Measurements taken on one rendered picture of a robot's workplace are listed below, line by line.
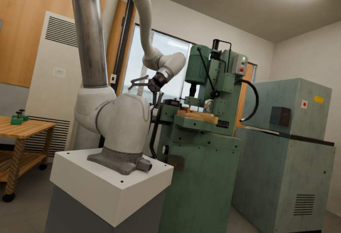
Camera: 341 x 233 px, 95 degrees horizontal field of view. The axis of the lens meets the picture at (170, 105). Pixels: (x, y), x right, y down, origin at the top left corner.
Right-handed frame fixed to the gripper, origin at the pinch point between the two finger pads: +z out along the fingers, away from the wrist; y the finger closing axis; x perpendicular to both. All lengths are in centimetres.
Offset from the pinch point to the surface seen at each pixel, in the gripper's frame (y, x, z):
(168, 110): 25.2, 26.5, -21.6
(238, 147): 84, 7, -36
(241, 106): 162, 110, -173
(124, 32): -62, 150, -107
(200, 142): 57, 15, -19
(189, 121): 31.4, 2.8, -17.4
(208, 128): 44, 0, -23
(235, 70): 40, 5, -81
